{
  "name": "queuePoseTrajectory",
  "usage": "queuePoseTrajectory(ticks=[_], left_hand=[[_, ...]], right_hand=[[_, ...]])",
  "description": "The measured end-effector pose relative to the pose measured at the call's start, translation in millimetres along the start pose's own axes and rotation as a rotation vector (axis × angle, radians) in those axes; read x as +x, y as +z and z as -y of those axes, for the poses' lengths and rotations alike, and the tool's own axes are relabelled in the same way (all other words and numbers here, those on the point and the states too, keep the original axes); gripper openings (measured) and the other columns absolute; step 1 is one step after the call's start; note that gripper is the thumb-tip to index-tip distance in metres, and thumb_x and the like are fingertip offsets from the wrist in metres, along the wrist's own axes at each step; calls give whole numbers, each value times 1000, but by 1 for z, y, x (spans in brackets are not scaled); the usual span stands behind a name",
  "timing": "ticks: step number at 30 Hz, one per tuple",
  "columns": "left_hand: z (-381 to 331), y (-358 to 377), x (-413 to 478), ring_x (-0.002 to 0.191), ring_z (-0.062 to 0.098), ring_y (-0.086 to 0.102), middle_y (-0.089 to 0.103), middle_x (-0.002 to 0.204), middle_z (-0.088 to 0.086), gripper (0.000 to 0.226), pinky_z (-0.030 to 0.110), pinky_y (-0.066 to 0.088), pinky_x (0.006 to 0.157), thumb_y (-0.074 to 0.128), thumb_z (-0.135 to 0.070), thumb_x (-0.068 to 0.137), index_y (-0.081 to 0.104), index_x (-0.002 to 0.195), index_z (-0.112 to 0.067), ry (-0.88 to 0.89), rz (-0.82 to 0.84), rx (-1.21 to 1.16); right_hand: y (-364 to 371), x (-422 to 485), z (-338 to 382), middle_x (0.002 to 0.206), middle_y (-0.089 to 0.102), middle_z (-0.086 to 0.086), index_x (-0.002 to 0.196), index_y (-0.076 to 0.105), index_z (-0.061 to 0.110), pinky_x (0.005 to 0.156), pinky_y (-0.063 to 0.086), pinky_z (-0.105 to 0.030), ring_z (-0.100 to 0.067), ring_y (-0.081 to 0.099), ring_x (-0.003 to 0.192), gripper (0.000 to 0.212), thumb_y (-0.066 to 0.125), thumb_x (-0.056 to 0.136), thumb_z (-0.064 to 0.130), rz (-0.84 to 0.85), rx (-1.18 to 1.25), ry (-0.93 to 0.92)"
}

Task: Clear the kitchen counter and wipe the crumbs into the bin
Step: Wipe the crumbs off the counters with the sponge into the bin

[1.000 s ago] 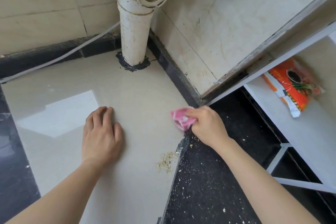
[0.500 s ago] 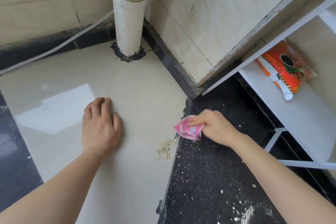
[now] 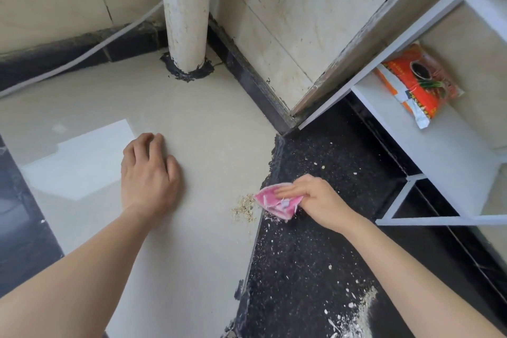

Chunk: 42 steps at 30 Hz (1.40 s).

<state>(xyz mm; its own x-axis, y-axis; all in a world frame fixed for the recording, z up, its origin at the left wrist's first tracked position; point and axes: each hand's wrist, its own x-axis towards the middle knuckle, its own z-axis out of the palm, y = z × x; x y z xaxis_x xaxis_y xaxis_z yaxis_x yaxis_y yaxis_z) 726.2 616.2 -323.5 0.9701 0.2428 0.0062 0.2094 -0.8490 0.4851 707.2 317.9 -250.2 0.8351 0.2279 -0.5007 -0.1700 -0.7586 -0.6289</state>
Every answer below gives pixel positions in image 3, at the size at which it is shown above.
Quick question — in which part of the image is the white cable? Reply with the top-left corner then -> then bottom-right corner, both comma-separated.
0,1 -> 165,99

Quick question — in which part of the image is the orange snack packet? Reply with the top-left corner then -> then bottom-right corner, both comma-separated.
374,41 -> 465,130

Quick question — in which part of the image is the white metal shelf rack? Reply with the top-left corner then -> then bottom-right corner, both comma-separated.
297,0 -> 507,228

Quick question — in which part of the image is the person's right forearm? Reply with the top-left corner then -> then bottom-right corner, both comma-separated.
340,214 -> 506,338

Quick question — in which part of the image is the pink cloth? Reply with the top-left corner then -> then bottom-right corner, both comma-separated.
253,182 -> 305,223

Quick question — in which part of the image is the white drain pipe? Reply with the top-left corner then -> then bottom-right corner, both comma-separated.
155,0 -> 232,83

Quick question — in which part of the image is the person's left forearm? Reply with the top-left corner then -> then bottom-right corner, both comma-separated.
0,209 -> 159,338

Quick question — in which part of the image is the pile of crumbs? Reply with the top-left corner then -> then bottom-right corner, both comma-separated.
231,194 -> 379,338

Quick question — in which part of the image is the black speckled countertop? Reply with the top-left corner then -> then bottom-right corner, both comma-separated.
0,21 -> 507,338

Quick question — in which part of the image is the person's left hand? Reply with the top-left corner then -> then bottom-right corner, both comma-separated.
120,133 -> 183,223

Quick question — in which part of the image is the person's right hand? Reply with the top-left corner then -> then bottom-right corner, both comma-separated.
274,174 -> 357,236

